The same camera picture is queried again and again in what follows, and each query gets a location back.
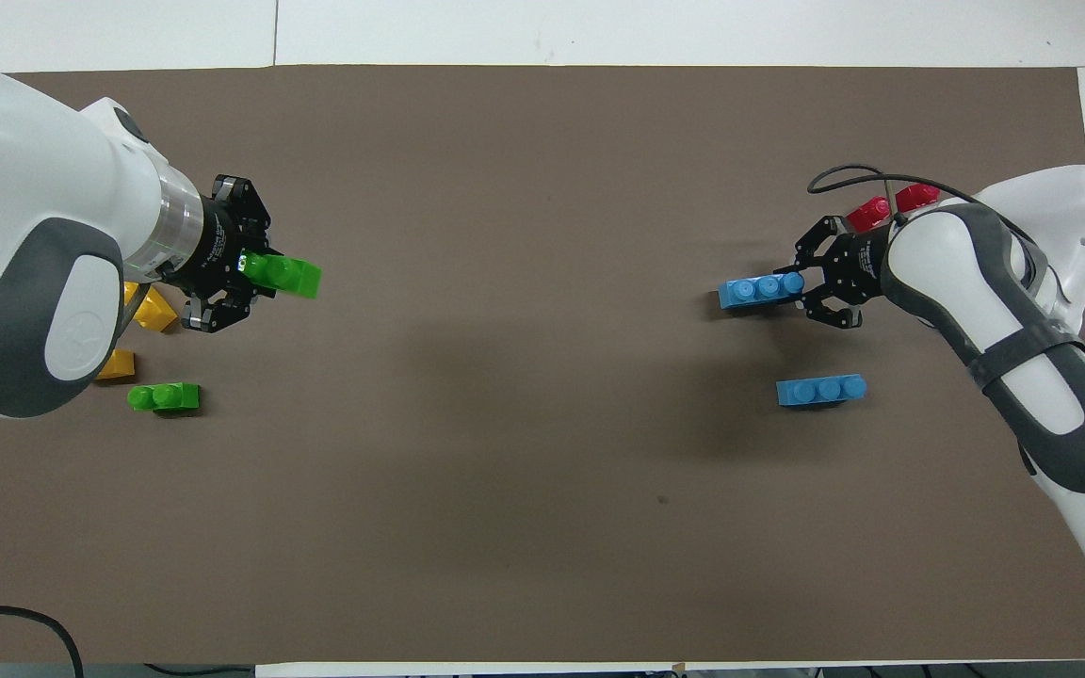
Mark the red small toy brick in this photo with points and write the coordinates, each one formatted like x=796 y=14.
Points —
x=867 y=216
x=917 y=198

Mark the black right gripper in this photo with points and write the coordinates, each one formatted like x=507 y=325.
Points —
x=863 y=266

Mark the green two-stud toy brick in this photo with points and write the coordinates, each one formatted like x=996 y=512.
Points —
x=166 y=398
x=288 y=275

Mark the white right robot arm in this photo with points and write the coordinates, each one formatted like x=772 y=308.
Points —
x=1004 y=311

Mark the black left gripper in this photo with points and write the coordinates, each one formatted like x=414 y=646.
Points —
x=208 y=250

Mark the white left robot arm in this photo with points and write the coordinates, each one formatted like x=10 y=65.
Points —
x=24 y=235

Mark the brown table mat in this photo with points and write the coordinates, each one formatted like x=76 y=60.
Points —
x=542 y=518

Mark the blue three-stud toy brick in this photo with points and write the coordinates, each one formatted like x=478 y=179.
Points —
x=759 y=290
x=820 y=391

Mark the yellow two-stud toy brick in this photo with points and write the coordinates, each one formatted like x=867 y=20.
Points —
x=119 y=365
x=156 y=311

